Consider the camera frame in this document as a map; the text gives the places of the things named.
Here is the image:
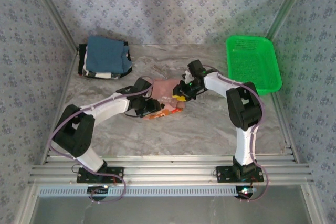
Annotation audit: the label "small black circuit board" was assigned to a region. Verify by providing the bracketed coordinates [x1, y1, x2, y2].
[87, 185, 110, 196]
[236, 186, 257, 199]

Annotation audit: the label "aluminium upright frame post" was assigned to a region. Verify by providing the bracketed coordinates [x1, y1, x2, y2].
[265, 0, 313, 40]
[27, 0, 80, 51]

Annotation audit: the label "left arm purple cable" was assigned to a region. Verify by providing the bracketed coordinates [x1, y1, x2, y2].
[49, 76, 127, 204]

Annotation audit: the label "stack of folded clothes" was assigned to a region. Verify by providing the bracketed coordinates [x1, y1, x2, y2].
[78, 41, 134, 80]

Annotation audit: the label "green plastic basket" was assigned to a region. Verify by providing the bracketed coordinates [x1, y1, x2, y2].
[225, 35, 284, 95]

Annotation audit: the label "grey slotted cable duct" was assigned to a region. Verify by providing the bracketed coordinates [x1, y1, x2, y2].
[38, 186, 259, 198]

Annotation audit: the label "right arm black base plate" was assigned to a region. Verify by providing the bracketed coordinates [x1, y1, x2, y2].
[215, 165, 265, 183]

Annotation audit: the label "pink t-shirt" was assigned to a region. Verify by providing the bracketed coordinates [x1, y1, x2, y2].
[142, 78, 190, 122]

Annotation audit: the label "aluminium front rail frame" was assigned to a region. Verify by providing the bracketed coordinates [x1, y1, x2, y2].
[28, 155, 315, 185]

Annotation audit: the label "blue folded t-shirt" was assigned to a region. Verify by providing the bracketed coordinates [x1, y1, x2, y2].
[85, 36, 134, 74]

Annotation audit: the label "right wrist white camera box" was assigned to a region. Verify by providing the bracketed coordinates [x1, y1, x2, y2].
[180, 69, 194, 84]

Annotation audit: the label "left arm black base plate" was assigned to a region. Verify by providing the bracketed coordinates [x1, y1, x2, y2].
[76, 166, 124, 184]

